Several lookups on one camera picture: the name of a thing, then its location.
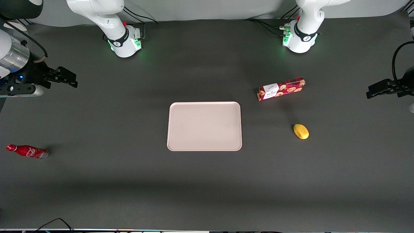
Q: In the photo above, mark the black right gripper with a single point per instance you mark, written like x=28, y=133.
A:
x=36, y=75

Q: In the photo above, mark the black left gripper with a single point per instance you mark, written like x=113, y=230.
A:
x=398, y=88

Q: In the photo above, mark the red coke bottle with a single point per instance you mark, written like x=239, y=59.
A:
x=30, y=151

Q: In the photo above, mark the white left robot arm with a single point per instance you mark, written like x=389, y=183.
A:
x=304, y=38

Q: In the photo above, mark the beige rectangular plastic tray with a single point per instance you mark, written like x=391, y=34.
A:
x=203, y=126

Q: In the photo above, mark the yellow lemon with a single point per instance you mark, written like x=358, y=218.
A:
x=301, y=131

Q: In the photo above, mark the red tartan cookie box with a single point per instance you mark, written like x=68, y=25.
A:
x=284, y=88

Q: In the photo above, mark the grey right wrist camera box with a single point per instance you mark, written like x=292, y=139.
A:
x=19, y=91

